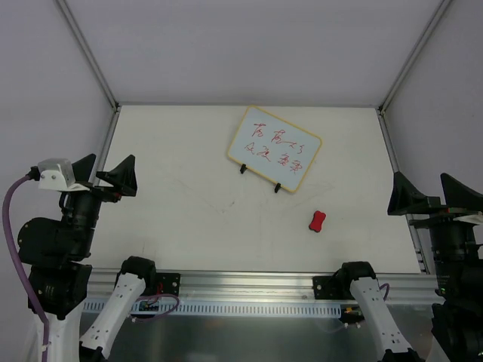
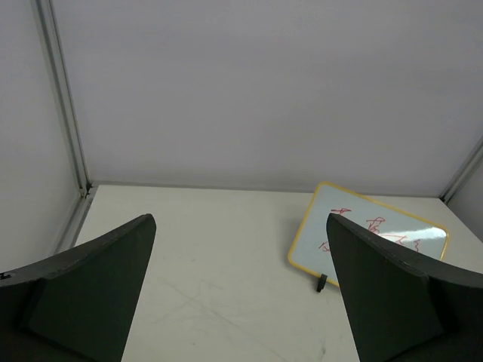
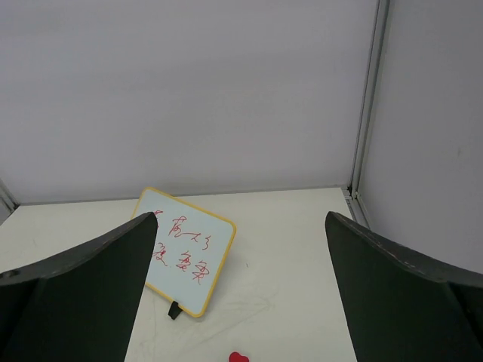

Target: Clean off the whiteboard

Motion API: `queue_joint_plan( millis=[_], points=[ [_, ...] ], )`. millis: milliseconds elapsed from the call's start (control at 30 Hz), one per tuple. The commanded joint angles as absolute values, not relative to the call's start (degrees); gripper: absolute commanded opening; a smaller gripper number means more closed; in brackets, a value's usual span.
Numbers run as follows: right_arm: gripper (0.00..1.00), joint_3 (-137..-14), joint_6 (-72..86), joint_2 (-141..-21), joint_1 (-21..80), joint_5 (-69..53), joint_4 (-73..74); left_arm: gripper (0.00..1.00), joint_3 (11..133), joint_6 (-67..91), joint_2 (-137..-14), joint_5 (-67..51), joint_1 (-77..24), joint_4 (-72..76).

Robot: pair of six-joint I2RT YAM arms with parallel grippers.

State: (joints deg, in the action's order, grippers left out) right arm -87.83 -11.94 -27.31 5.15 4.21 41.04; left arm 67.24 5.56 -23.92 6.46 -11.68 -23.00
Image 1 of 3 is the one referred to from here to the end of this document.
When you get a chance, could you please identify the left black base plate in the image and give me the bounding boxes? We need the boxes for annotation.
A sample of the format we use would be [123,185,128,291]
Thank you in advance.
[154,272,181,296]

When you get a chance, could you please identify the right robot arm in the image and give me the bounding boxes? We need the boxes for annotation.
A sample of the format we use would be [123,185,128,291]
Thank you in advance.
[327,171,482,361]

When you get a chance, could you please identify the yellow framed whiteboard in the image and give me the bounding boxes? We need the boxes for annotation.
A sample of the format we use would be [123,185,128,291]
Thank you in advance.
[227,106,322,193]

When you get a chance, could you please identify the aluminium frame post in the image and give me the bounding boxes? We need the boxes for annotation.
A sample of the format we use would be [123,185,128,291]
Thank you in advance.
[56,0,122,112]
[378,0,454,115]

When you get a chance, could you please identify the red whiteboard eraser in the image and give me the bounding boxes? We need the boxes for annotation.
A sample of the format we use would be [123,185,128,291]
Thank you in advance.
[309,210,327,233]

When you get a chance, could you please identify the white slotted cable duct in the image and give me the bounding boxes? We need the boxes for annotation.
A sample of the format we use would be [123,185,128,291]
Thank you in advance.
[83,298,343,319]

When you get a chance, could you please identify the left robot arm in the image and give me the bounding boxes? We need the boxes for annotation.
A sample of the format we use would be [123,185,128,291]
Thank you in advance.
[17,154,157,361]

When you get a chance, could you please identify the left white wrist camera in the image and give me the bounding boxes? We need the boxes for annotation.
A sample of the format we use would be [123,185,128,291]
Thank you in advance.
[38,158,88,192]

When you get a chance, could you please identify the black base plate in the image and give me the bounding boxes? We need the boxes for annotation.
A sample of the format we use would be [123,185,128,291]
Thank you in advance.
[154,272,181,296]
[312,275,354,300]

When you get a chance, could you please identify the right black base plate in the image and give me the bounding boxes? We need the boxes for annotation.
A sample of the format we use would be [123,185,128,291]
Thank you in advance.
[312,275,354,300]

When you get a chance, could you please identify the right aluminium frame post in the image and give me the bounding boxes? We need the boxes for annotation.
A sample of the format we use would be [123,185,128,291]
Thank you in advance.
[378,0,454,115]

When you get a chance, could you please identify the left aluminium frame post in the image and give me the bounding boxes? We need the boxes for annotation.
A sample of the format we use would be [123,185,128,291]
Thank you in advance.
[56,0,122,112]

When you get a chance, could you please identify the aluminium mounting rail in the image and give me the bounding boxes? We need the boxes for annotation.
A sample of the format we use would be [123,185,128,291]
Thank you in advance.
[86,268,446,305]

